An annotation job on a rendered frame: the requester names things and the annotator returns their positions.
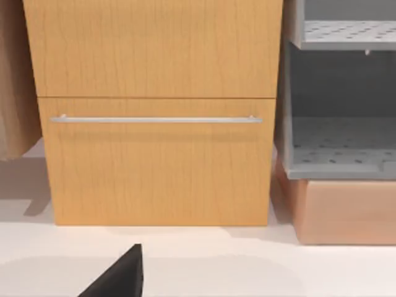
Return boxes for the long metal handle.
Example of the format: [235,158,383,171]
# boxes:
[49,114,264,124]

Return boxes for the wooden cupboard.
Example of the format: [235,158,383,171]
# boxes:
[22,0,284,100]

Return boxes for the grey pierced shelf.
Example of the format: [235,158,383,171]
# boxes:
[290,0,396,50]

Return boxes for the pale wooden drawer front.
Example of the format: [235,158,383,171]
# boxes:
[269,154,396,247]

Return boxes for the wooden cupboard side panel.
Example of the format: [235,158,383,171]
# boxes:
[0,0,43,161]

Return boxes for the grey pierced drawer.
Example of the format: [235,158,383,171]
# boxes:
[280,40,396,181]

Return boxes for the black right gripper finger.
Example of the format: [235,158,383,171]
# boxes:
[77,243,145,297]

